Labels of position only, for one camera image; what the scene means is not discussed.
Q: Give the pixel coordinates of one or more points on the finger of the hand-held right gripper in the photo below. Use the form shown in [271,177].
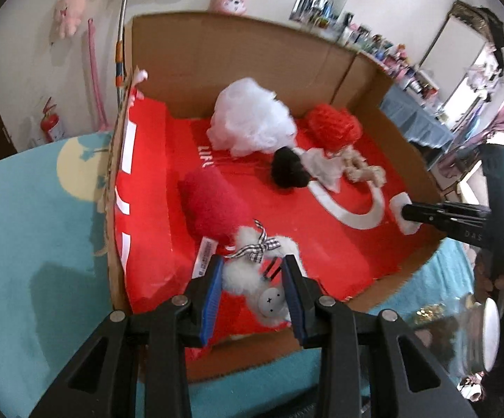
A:
[443,220]

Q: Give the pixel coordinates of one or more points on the white mesh bath pouf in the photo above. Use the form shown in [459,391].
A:
[247,113]

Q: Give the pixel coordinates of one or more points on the white tissue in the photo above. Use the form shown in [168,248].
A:
[324,167]

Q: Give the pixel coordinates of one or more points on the table with grey cloth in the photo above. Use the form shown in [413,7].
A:
[417,119]

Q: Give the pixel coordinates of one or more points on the brown cardboard box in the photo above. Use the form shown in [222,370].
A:
[234,61]

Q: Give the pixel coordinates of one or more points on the red fire extinguisher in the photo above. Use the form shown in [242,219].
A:
[51,124]

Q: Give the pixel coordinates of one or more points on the pink round plush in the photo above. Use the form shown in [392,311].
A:
[230,3]

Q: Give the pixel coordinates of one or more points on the metal pole with coloured grip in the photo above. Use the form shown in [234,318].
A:
[121,30]

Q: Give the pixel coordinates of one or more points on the red paper bag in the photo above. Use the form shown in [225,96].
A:
[156,161]

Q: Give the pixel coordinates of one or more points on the red crochet scrubber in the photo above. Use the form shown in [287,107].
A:
[334,126]

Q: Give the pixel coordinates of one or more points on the row of cosmetic bottles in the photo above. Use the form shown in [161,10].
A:
[391,56]

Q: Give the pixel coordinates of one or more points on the white cotton pad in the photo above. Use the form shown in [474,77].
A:
[398,207]

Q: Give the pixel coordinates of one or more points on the pink plush bunny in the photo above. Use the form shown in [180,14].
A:
[71,11]

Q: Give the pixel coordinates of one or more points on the teal printed blanket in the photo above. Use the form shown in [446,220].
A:
[25,226]

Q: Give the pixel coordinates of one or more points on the cream lace scrunchie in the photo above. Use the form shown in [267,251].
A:
[358,172]

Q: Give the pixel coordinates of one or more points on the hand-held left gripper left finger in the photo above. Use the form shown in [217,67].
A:
[210,309]

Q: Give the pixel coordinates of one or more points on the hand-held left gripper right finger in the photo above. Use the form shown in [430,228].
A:
[297,309]

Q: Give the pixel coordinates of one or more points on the black fluffy pompom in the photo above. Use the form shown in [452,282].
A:
[289,170]

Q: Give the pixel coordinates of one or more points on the red and white plush toy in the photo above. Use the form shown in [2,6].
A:
[210,209]

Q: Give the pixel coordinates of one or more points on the ornate framed mirror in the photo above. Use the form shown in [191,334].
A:
[465,52]

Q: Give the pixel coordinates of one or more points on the pink plastic stick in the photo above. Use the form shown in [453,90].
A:
[95,74]

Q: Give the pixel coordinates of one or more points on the glass jar of tea leaves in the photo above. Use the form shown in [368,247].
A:
[489,335]

